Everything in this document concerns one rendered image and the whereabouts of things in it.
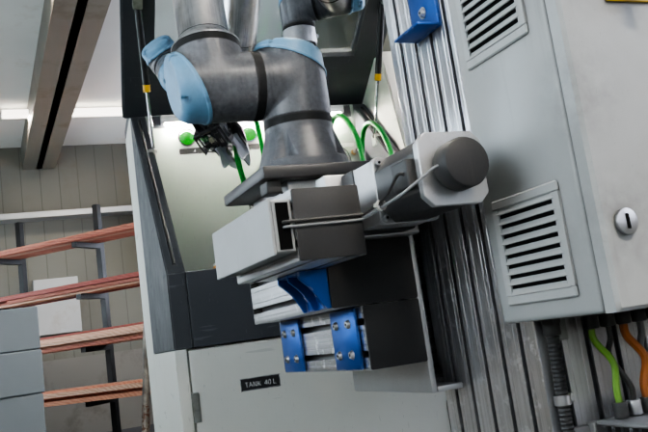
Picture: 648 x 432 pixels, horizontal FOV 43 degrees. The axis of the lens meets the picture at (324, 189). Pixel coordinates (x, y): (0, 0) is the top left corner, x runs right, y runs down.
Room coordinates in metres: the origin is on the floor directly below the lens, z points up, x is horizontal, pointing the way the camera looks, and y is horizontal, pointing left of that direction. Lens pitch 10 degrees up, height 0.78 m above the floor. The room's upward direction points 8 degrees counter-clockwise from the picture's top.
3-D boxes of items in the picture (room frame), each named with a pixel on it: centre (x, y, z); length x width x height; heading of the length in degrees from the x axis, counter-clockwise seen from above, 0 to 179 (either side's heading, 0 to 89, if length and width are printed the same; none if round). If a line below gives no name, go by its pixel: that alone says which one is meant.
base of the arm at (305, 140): (1.35, 0.03, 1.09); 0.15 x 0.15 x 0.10
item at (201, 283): (1.85, 0.02, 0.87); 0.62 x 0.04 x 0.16; 107
